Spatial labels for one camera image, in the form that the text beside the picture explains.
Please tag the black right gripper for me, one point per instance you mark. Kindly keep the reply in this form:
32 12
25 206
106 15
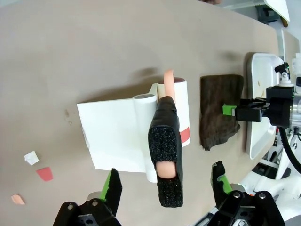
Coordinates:
281 106

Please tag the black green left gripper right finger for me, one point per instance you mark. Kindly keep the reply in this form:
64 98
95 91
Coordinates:
221 183

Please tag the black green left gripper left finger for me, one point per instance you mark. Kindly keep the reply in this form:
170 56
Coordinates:
112 188

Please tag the brown cloth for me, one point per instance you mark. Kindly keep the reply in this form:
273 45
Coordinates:
218 99

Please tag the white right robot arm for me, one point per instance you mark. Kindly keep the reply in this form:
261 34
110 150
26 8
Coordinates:
268 186

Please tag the metal tray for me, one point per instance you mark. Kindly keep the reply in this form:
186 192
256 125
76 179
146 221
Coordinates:
258 134

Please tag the white folding stand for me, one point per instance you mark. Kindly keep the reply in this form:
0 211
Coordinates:
110 131

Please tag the red paper scrap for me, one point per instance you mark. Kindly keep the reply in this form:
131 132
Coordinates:
45 174

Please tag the white paper scrap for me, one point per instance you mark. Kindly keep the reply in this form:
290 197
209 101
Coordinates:
31 157

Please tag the pink paper scrap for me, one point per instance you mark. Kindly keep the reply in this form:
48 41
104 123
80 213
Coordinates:
17 199

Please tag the white side table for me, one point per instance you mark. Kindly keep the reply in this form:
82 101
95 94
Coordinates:
279 8

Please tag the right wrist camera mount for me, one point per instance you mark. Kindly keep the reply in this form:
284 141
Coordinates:
285 71

